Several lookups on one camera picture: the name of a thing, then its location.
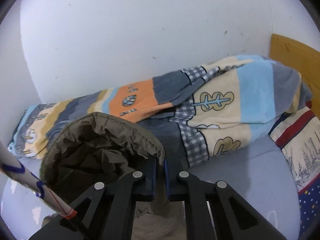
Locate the wooden headboard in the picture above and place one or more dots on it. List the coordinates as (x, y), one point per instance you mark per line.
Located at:
(295, 55)

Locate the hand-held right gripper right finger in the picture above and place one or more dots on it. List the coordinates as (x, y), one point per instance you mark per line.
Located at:
(167, 180)

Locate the blue star print pillow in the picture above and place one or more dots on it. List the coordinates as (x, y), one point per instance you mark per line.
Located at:
(300, 155)

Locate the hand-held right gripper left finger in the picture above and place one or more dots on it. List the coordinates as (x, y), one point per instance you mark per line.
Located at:
(147, 180)

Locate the olive padded jacket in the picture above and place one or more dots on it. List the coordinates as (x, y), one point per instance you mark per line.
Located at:
(100, 140)

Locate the light blue bed sheet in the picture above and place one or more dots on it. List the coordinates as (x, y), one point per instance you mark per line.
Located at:
(237, 175)

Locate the striped patterned fleece blanket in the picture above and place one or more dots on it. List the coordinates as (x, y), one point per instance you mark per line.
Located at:
(225, 100)

